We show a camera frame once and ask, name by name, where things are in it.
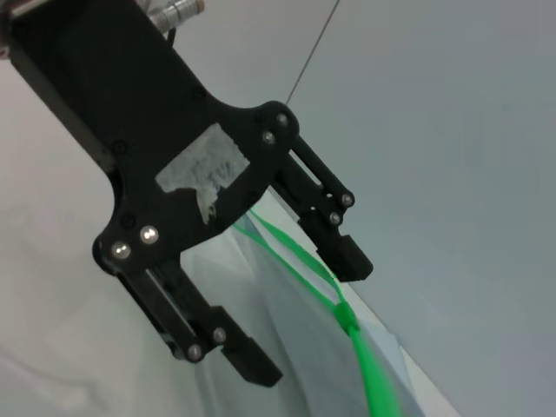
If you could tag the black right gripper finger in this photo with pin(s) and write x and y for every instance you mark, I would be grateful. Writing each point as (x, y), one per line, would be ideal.
(321, 208)
(204, 326)

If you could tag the clear document bag green zipper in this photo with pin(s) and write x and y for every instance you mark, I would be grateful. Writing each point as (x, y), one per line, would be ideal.
(295, 347)

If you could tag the green zipper slider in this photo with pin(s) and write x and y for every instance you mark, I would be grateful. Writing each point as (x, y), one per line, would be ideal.
(345, 317)

